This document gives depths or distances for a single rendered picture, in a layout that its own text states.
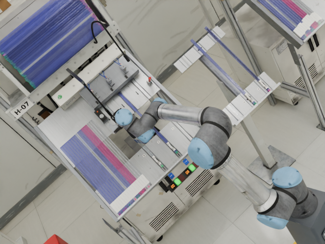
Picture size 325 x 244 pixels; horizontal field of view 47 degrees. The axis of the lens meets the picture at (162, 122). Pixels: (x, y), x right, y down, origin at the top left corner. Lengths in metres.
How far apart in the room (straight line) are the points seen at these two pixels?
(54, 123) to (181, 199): 1.02
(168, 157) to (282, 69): 1.14
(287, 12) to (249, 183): 1.25
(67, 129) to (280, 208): 1.23
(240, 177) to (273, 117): 1.60
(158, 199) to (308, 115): 1.26
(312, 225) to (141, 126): 0.85
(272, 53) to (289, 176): 1.22
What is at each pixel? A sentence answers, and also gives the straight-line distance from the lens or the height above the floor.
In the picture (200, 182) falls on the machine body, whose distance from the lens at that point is 2.68.
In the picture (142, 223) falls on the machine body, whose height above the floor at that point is 0.27.
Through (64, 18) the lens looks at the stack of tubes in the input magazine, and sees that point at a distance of 2.08.
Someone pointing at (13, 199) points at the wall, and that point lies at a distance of 4.14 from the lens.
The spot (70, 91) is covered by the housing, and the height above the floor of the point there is 1.24.
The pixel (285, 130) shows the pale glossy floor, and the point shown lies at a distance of 2.93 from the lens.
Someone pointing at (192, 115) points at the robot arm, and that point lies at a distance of 1.57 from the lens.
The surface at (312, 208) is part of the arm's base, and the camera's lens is 1.80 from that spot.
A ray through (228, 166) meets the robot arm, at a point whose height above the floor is 1.02.
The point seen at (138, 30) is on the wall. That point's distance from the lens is 3.92.
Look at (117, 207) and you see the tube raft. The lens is 2.07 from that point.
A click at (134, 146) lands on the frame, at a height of 0.66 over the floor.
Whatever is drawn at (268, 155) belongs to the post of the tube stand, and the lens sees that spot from 2.66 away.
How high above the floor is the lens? 2.08
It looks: 35 degrees down
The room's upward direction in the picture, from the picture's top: 37 degrees counter-clockwise
